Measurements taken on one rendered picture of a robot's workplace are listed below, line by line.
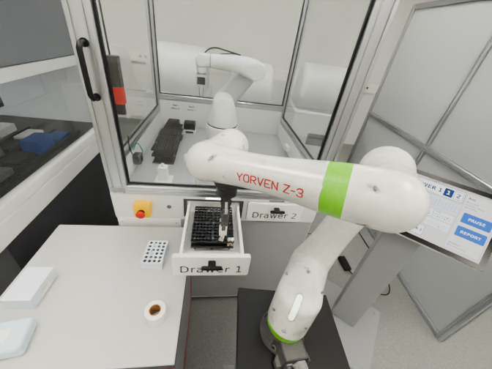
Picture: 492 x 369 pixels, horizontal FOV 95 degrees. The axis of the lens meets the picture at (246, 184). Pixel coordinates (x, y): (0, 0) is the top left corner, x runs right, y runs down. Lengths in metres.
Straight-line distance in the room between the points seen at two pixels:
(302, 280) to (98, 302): 0.72
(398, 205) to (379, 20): 0.71
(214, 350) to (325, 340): 0.91
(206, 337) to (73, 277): 0.92
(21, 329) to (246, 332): 0.68
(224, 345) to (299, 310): 1.09
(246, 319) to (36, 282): 0.74
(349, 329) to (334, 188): 1.59
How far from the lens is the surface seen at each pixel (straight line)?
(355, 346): 1.93
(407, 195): 0.46
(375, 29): 1.02
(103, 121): 1.02
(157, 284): 1.03
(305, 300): 0.70
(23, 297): 1.10
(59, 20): 1.65
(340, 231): 0.71
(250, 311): 0.92
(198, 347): 1.73
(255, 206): 1.13
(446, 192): 1.33
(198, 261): 0.90
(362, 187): 0.45
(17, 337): 1.04
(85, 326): 1.02
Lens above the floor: 1.62
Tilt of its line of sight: 34 degrees down
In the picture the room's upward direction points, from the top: 9 degrees clockwise
